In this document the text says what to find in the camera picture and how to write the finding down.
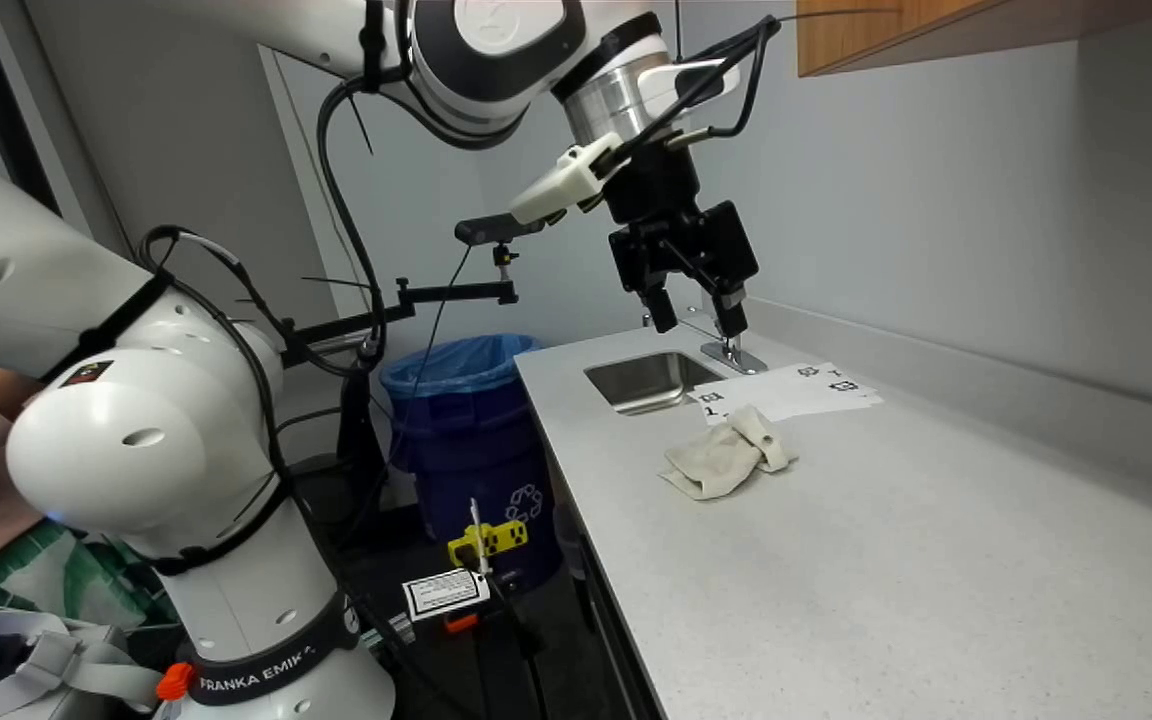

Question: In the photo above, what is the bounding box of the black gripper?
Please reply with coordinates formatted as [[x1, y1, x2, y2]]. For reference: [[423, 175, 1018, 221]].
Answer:
[[604, 146, 759, 340]]

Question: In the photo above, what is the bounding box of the white towel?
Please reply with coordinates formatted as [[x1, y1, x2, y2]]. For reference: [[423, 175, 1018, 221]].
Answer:
[[661, 406, 796, 505]]

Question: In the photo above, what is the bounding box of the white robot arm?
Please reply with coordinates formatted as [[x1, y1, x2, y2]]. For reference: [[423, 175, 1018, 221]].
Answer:
[[0, 0, 766, 720]]

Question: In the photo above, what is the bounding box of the sink faucet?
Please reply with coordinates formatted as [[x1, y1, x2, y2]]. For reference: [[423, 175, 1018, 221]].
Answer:
[[702, 334, 768, 377]]

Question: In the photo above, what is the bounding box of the small steel sink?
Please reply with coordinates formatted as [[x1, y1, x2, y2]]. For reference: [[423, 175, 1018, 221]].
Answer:
[[590, 352, 715, 413]]

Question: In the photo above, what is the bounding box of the white paper sheet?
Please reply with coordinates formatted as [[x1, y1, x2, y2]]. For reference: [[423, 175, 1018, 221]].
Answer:
[[692, 364, 882, 423]]

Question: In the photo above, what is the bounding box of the blue trash bin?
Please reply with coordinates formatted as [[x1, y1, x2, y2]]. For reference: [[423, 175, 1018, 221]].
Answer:
[[384, 334, 560, 586]]

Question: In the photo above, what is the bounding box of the yellow clamp tool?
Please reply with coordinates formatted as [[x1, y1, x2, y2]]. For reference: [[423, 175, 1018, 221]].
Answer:
[[449, 509, 530, 571]]

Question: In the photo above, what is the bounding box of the white label tag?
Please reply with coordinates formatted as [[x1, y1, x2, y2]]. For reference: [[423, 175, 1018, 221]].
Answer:
[[405, 566, 493, 623]]

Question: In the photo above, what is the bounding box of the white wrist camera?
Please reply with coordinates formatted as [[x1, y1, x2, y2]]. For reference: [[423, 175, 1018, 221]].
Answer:
[[510, 133, 624, 225]]

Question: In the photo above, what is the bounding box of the black camera on stand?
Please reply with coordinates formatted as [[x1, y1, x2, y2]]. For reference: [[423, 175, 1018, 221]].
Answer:
[[285, 213, 558, 364]]

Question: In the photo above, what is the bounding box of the wooden wall cabinet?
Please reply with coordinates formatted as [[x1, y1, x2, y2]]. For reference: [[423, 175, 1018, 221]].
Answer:
[[796, 0, 1152, 74]]

